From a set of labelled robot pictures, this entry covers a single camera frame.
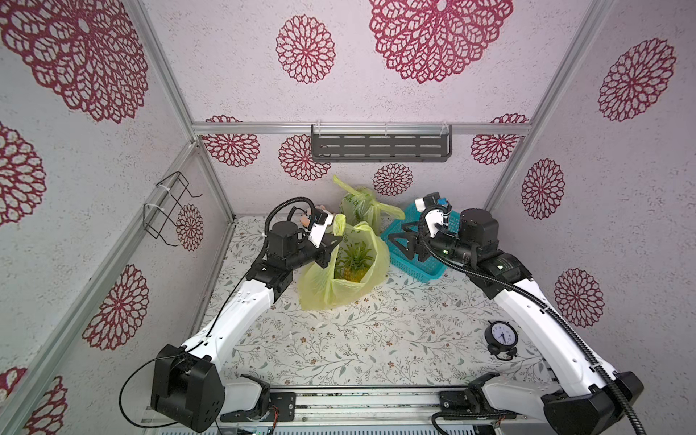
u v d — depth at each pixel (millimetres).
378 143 933
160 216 749
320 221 637
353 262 838
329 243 674
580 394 388
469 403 645
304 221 624
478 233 491
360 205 947
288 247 577
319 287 776
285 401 742
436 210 562
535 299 443
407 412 732
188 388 395
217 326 456
